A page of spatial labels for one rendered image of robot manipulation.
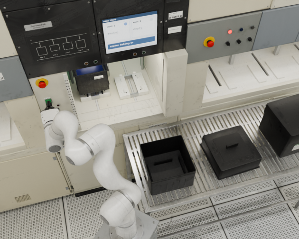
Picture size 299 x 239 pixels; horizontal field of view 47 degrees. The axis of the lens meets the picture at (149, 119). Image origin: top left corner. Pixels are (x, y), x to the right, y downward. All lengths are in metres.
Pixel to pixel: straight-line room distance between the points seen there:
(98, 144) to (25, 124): 0.85
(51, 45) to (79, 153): 0.64
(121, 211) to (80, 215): 1.33
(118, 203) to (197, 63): 0.98
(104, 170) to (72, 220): 1.49
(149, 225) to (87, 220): 0.98
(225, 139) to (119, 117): 0.72
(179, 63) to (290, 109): 0.80
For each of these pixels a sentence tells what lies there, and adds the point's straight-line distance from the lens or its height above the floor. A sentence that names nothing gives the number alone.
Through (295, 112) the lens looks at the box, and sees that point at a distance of 2.34.
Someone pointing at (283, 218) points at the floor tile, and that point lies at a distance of 3.07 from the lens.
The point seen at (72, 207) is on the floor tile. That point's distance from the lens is 3.00.
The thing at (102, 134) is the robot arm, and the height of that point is 1.53.
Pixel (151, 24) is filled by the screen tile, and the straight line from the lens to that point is 1.82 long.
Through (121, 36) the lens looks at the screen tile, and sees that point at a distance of 1.82.
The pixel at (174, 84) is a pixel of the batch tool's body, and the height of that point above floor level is 1.18.
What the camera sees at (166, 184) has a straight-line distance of 2.04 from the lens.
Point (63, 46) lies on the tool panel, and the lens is 1.80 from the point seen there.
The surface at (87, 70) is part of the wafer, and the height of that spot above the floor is 1.02.
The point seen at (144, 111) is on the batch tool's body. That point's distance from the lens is 2.35.
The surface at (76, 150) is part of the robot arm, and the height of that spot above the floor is 1.53.
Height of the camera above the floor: 2.66
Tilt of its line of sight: 51 degrees down
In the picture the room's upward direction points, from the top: 1 degrees counter-clockwise
